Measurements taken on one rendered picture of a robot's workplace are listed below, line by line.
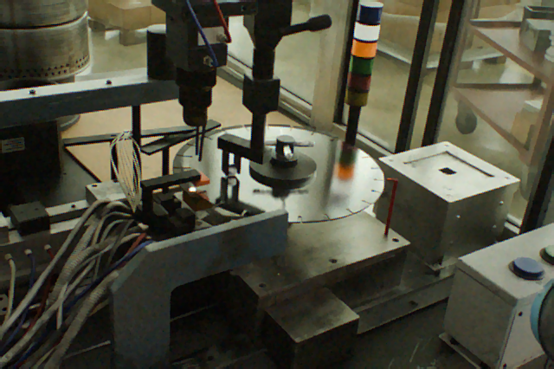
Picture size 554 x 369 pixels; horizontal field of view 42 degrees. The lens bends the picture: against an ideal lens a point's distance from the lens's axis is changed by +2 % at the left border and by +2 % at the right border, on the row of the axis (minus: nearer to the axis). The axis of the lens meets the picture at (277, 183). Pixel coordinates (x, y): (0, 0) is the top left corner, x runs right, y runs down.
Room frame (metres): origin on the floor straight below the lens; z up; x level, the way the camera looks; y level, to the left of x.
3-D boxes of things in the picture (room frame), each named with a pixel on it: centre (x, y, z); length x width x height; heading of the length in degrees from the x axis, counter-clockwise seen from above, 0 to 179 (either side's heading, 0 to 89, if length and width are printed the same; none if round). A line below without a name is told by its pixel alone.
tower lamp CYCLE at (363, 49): (1.29, -0.14, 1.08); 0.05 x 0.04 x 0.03; 37
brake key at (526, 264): (0.87, -0.37, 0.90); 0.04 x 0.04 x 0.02
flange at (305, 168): (1.02, -0.01, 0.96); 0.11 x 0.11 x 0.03
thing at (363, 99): (1.29, -0.14, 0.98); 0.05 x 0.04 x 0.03; 37
